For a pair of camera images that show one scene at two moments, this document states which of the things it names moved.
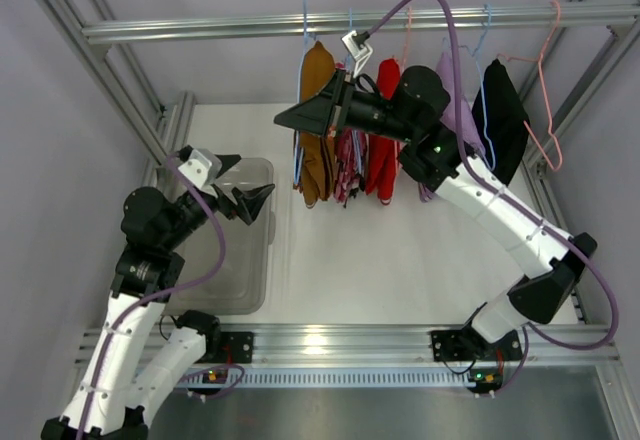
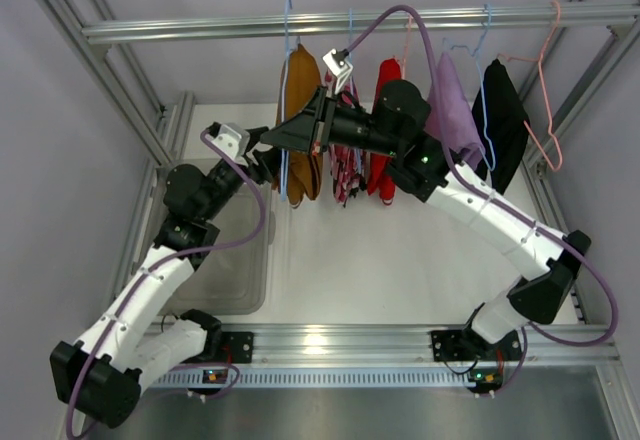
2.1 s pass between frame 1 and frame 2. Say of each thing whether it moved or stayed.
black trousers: stayed
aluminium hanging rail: stayed
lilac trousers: stayed
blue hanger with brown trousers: moved
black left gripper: moved
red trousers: stayed
